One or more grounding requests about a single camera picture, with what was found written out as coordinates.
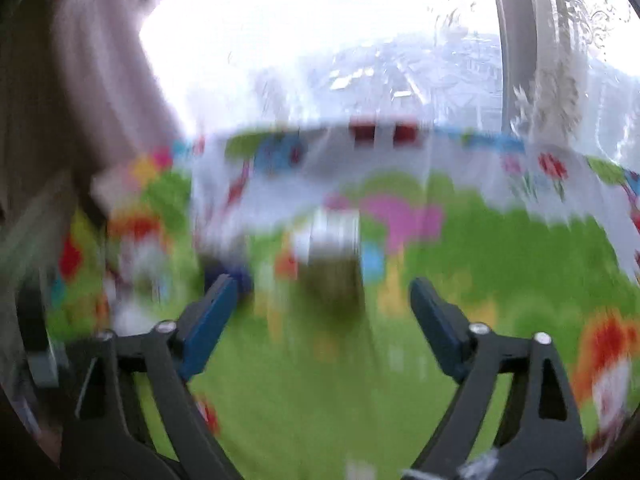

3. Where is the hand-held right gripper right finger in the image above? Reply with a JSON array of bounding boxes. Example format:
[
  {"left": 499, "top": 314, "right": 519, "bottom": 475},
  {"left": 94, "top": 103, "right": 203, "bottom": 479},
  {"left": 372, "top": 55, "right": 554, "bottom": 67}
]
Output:
[{"left": 407, "top": 277, "right": 588, "bottom": 480}]

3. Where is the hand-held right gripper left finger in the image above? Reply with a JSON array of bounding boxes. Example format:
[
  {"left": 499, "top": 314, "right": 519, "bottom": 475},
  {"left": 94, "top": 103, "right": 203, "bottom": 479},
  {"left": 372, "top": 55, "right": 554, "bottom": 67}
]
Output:
[{"left": 60, "top": 275, "right": 242, "bottom": 480}]

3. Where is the olive gold box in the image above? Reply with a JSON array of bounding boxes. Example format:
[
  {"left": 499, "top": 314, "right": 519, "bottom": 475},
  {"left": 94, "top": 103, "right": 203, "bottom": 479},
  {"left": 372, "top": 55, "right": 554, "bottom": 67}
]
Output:
[{"left": 292, "top": 209, "right": 367, "bottom": 313}]

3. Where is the dark blue object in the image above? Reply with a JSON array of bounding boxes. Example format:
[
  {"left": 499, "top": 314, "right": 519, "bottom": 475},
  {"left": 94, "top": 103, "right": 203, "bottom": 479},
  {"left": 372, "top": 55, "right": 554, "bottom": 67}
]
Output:
[{"left": 202, "top": 257, "right": 253, "bottom": 298}]

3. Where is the green printed blanket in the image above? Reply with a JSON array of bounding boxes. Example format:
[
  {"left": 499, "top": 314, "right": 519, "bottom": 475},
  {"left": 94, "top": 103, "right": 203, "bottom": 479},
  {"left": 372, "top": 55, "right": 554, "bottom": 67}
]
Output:
[{"left": 45, "top": 120, "right": 640, "bottom": 480}]

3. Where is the brown curtain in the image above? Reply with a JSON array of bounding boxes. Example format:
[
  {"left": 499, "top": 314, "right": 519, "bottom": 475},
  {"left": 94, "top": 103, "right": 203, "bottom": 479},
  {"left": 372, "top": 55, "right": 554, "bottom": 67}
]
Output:
[{"left": 0, "top": 0, "right": 201, "bottom": 271}]

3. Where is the window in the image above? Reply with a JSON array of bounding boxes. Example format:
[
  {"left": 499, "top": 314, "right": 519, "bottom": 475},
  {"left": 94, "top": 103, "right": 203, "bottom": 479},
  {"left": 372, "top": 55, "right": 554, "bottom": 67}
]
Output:
[{"left": 137, "top": 0, "right": 640, "bottom": 161}]

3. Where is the sheer floral curtain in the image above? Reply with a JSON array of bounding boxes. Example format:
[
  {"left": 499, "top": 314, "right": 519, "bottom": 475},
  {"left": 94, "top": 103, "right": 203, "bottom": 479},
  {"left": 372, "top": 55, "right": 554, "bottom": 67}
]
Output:
[{"left": 500, "top": 0, "right": 640, "bottom": 161}]

